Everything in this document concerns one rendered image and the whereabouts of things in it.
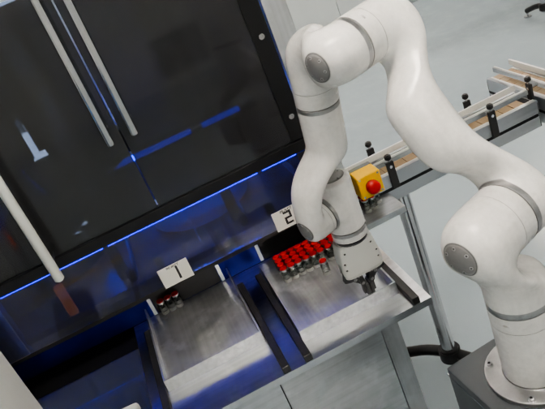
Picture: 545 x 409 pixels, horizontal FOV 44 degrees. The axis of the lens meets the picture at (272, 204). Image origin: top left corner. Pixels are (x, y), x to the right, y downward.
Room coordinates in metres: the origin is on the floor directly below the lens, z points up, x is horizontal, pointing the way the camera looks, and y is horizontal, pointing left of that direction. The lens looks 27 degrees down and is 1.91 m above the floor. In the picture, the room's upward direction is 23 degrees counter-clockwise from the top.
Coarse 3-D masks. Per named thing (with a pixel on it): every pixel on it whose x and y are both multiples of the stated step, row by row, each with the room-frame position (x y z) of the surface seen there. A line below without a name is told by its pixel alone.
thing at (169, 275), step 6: (186, 258) 1.56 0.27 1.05; (174, 264) 1.56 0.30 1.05; (180, 264) 1.56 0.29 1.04; (186, 264) 1.56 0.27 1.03; (162, 270) 1.55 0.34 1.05; (168, 270) 1.55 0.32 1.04; (174, 270) 1.55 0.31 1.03; (180, 270) 1.56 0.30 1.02; (186, 270) 1.56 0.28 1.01; (162, 276) 1.55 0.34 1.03; (168, 276) 1.55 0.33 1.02; (174, 276) 1.55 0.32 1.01; (186, 276) 1.56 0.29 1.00; (162, 282) 1.55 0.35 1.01; (168, 282) 1.55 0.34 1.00; (174, 282) 1.55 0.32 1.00
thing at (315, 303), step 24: (336, 264) 1.50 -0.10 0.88; (288, 288) 1.49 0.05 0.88; (312, 288) 1.44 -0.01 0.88; (336, 288) 1.40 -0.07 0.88; (360, 288) 1.36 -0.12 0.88; (384, 288) 1.29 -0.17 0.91; (288, 312) 1.34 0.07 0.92; (312, 312) 1.35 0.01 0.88; (336, 312) 1.27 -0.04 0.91; (360, 312) 1.28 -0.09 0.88; (312, 336) 1.26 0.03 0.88
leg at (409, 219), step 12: (408, 204) 1.80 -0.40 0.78; (408, 216) 1.80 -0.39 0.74; (408, 228) 1.80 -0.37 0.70; (408, 240) 1.82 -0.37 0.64; (420, 240) 1.80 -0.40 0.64; (420, 252) 1.80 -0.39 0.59; (420, 264) 1.80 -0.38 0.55; (420, 276) 1.81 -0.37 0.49; (432, 276) 1.80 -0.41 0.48; (432, 288) 1.80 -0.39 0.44; (432, 300) 1.80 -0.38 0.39; (432, 312) 1.81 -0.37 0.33; (444, 312) 1.81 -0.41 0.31; (444, 324) 1.80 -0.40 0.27; (444, 336) 1.80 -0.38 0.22; (444, 348) 1.81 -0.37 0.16
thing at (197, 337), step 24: (216, 288) 1.63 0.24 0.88; (192, 312) 1.56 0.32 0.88; (216, 312) 1.51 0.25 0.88; (240, 312) 1.47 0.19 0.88; (168, 336) 1.50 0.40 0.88; (192, 336) 1.45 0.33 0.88; (216, 336) 1.41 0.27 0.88; (240, 336) 1.37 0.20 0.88; (168, 360) 1.40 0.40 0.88; (192, 360) 1.36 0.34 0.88; (216, 360) 1.30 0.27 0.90; (168, 384) 1.28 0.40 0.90
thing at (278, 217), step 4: (284, 208) 1.60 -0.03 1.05; (288, 208) 1.60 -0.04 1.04; (292, 208) 1.60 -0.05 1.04; (276, 212) 1.60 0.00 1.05; (280, 212) 1.60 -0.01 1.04; (288, 212) 1.60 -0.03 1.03; (292, 212) 1.60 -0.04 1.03; (272, 216) 1.60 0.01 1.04; (276, 216) 1.60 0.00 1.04; (280, 216) 1.60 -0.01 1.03; (284, 216) 1.60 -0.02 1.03; (292, 216) 1.60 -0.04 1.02; (276, 220) 1.60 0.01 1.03; (280, 220) 1.60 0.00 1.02; (284, 220) 1.60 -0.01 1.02; (288, 220) 1.60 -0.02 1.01; (276, 224) 1.60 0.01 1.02; (280, 224) 1.60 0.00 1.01; (284, 224) 1.60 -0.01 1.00; (288, 224) 1.60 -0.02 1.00; (292, 224) 1.60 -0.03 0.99; (280, 228) 1.60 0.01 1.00; (284, 228) 1.60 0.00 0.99
